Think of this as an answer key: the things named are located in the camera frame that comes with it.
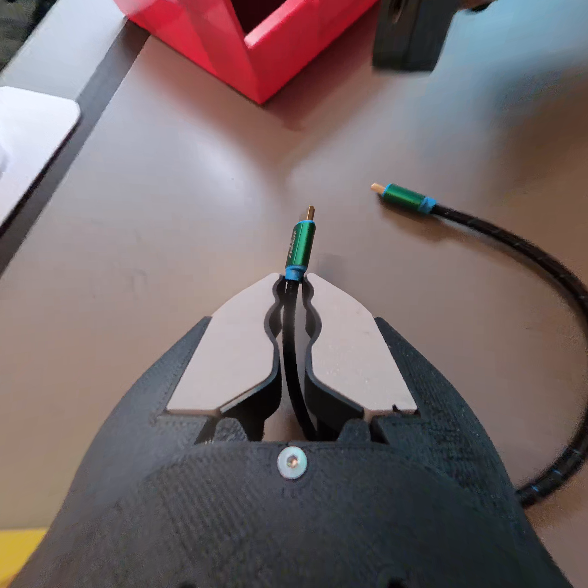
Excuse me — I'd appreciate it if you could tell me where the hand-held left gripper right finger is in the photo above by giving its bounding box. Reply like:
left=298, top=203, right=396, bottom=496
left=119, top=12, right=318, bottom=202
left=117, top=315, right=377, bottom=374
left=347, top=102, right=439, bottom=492
left=301, top=272, right=420, bottom=439

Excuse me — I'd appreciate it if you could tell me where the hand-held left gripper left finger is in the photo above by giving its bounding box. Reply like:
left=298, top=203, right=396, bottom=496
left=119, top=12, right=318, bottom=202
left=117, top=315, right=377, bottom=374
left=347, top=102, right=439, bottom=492
left=165, top=272, right=283, bottom=442

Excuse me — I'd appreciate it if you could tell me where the black braided hdmi cable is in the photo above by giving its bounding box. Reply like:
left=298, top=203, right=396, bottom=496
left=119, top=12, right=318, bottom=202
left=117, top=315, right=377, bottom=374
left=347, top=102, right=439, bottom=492
left=277, top=183, right=588, bottom=508

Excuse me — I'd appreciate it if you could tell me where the yellow plastic bin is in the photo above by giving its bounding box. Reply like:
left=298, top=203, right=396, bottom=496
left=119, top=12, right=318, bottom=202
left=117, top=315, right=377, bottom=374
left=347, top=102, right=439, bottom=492
left=0, top=527, right=49, bottom=588

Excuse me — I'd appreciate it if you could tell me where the red plastic bin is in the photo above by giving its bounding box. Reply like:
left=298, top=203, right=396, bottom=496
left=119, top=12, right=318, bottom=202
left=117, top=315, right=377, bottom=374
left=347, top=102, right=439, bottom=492
left=112, top=0, right=381, bottom=105

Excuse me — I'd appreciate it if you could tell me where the dark block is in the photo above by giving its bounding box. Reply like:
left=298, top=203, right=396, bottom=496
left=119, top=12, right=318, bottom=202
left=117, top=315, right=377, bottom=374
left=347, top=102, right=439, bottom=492
left=372, top=0, right=461, bottom=73

